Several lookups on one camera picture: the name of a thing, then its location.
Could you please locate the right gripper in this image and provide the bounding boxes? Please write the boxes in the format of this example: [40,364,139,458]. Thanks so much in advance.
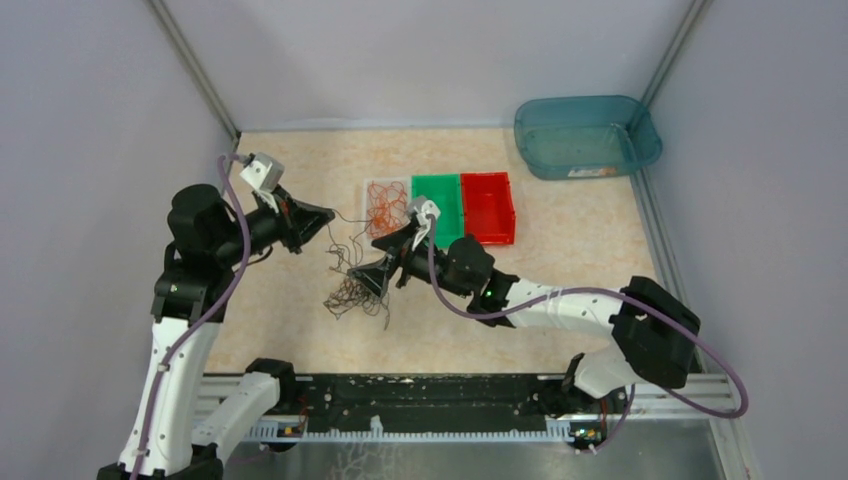
[348,222,472,300]

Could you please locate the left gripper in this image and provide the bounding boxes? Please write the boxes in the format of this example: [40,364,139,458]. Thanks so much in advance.
[214,183,336,266]

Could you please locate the orange black cable bundle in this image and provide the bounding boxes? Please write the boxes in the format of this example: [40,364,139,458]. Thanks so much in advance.
[322,210,393,331]

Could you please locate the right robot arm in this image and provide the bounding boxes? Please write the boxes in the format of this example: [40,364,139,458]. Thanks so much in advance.
[347,225,701,412]

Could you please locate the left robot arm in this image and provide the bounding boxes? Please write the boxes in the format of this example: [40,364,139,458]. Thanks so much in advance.
[97,184,335,479]

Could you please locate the white plastic bin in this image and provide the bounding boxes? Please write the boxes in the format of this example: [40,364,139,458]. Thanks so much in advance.
[362,176,411,239]

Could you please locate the green plastic bin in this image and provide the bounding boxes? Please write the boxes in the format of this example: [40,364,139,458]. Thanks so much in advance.
[411,173,465,249]

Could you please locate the red plastic bin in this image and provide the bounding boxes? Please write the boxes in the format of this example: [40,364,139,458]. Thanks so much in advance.
[460,172,516,246]

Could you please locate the teal translucent tub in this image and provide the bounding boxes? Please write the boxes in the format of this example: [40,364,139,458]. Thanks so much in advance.
[513,95,663,181]

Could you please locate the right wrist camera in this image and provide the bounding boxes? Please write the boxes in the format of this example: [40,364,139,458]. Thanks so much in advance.
[406,195,441,251]

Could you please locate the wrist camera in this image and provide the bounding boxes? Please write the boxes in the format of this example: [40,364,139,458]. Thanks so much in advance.
[239,153,285,206]
[406,195,441,251]

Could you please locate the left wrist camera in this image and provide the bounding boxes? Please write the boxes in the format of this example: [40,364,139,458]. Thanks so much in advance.
[239,153,285,206]

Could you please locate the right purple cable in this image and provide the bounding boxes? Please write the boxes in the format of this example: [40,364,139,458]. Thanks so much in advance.
[423,215,750,454]

